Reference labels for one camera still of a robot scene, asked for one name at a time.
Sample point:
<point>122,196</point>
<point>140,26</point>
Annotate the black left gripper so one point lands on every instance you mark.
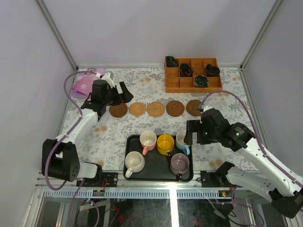
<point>117,95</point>

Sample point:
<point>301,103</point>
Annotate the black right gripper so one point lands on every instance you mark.
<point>193,126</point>

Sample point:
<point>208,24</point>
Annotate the light blue ceramic cup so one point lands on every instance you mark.
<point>181,145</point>

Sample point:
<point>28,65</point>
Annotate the woven rattan coaster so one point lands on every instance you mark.
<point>137,109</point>
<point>155,109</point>

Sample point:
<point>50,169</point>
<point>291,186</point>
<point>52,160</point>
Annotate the dark brown wooden coaster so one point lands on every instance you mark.
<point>175,108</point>

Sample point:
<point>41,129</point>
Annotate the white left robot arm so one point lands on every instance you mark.
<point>59,156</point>

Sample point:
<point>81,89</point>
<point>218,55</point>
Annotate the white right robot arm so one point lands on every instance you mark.
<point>277,183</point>

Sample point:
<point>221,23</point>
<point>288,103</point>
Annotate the yellow ceramic cup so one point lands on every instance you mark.
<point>165,144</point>

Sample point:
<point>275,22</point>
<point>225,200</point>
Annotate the purple ceramic cup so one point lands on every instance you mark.
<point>179,165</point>

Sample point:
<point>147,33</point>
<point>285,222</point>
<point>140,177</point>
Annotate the pink ceramic cup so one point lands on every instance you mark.
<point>148,141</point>

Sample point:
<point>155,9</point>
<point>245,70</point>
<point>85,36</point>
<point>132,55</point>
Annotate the cream white ceramic cup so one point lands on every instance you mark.
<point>134,163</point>

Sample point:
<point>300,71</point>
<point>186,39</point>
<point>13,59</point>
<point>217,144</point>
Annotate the pink folded cloth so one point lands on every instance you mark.
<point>83,86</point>

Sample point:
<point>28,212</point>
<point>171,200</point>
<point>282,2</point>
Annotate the black plastic tray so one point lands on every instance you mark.
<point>157,166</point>

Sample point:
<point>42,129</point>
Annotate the orange wooden divider box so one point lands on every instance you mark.
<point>175,82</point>

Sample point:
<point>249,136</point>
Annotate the rolled dark green sock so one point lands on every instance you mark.
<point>201,81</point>

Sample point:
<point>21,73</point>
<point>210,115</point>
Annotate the rolled dark sock top-left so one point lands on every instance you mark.
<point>171,62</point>

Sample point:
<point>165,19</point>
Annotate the rolled dark sock with orange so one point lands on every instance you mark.
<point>185,70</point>

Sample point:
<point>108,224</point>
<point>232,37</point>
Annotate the rolled dark sock right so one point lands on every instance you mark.
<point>212,71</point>

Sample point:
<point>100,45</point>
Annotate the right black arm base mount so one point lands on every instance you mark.
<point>211,179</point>

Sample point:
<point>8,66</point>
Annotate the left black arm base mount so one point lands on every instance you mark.
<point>104,180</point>

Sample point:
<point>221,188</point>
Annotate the aluminium front rail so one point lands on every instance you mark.
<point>123,183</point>

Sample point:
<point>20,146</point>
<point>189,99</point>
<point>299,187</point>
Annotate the blue slotted cable duct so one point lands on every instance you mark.
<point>138,194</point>

